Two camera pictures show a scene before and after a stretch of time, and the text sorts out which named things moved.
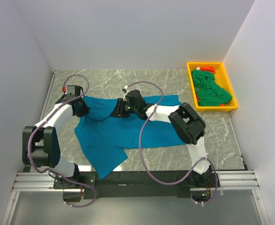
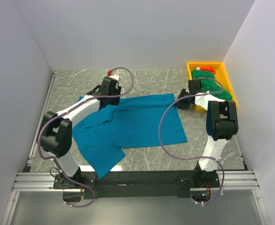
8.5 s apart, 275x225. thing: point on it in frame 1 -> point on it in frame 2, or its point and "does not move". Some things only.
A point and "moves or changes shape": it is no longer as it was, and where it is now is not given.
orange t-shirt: [209, 69] does not move
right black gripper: [119, 110] -> [182, 105]
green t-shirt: [208, 93] does not move
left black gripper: [85, 110] -> [115, 101]
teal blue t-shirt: [106, 137] moves or changes shape
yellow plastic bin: [222, 78] does not move
